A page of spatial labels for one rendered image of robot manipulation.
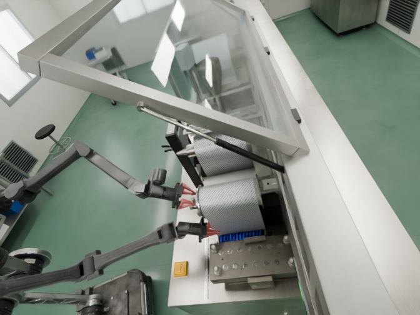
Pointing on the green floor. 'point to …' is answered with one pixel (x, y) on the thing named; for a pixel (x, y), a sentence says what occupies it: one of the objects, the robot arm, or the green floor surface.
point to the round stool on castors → (52, 139)
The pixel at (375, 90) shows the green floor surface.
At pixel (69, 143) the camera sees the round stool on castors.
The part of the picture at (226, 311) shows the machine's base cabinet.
